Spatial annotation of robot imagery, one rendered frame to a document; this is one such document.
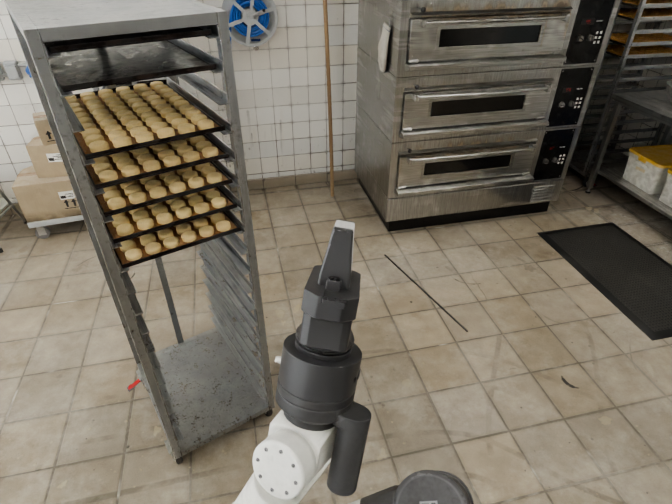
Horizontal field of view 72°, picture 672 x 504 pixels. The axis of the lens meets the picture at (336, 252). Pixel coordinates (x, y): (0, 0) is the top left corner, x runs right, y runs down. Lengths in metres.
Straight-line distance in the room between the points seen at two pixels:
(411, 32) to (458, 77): 0.47
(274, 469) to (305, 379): 0.10
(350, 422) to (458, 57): 2.95
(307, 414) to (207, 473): 1.88
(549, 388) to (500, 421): 0.37
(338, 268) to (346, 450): 0.20
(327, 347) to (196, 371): 2.09
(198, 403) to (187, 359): 0.30
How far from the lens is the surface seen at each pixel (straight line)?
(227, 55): 1.45
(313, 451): 0.54
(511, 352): 2.91
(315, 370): 0.49
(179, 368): 2.59
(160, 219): 1.59
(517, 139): 3.79
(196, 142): 1.66
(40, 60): 1.35
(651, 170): 4.48
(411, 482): 0.67
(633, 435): 2.80
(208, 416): 2.36
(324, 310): 0.45
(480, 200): 3.89
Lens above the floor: 2.01
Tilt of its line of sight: 35 degrees down
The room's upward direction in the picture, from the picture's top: straight up
